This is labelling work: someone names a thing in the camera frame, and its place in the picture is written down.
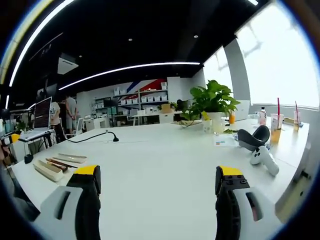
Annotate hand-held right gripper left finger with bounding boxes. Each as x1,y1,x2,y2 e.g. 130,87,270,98
34,164,102,240

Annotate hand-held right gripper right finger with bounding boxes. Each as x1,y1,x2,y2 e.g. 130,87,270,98
214,165,282,240

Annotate brown chopsticks tray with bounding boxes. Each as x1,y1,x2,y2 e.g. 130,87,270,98
46,161,69,173

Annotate brown wooden chopsticks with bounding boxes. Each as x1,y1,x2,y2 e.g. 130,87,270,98
45,157,79,169

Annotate beige cutlery case lid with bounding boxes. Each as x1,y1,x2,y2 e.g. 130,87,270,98
52,153,88,164

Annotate beige cutlery case base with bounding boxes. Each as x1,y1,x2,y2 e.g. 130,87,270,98
32,159,65,183

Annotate white handheld controller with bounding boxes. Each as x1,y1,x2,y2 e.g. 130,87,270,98
249,145,280,177

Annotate white paper card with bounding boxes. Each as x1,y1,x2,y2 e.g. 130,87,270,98
213,136,239,148

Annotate grey headset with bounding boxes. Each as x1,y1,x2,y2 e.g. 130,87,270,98
236,124,271,153

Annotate white office chair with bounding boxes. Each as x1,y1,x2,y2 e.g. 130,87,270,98
74,117,85,137

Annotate white patterned cup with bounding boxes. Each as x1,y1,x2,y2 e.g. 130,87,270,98
201,119,213,134

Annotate white plant pot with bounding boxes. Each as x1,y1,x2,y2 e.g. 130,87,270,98
204,111,226,134

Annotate yellow drink cup red straw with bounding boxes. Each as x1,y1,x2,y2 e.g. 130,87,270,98
269,97,285,144

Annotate pink label bottle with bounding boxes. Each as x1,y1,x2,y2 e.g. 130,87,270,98
258,106,267,126

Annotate green potted plant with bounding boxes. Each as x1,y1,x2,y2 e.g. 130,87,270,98
179,79,241,129

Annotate storage shelf with white boxes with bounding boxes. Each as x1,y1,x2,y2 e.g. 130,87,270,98
92,78,169,118

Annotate black gooseneck cable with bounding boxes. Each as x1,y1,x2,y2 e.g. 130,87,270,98
65,130,120,144

